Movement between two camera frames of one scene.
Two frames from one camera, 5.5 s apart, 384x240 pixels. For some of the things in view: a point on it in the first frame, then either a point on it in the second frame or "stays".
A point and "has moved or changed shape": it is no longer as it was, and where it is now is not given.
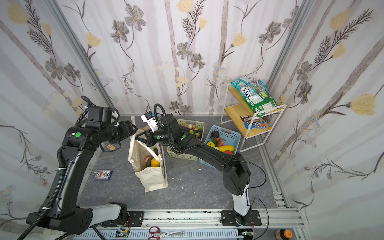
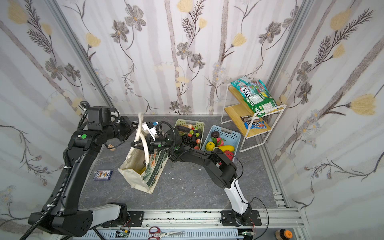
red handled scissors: [155, 231] stays
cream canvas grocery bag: [152, 178] has moved or changed shape
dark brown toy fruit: [215, 134] stays
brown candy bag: [247, 118] stays
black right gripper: [147, 138] -> [149, 143]
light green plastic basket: [196, 128] stays
